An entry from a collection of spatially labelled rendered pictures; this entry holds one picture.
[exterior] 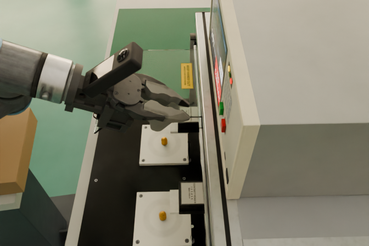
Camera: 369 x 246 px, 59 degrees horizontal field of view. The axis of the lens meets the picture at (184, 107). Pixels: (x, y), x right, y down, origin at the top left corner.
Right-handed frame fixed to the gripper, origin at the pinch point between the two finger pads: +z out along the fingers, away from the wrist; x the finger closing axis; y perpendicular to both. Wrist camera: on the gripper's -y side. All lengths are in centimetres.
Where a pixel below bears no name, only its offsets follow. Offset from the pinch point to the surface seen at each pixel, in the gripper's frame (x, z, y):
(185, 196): 4.6, 11.3, 24.0
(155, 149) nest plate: -18.0, 9.4, 40.3
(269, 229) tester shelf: 19.8, 14.9, 1.0
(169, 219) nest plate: 4.3, 13.4, 38.4
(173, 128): -18.8, 10.4, 28.9
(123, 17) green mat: -95, -6, 51
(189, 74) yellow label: -21.5, 6.8, 10.2
